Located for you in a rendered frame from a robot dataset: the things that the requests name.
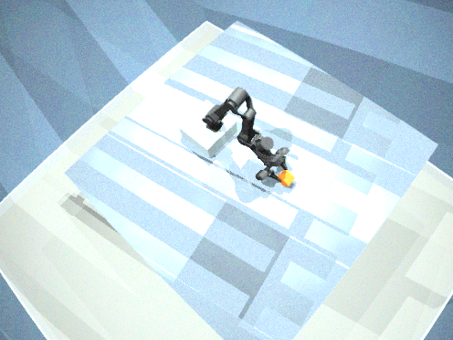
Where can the orange block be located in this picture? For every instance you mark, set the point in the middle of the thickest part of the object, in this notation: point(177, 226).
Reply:
point(286, 177)

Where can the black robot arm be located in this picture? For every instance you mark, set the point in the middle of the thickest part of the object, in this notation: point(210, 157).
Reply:
point(258, 144)

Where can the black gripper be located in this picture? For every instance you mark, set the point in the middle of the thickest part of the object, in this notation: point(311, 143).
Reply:
point(262, 174)

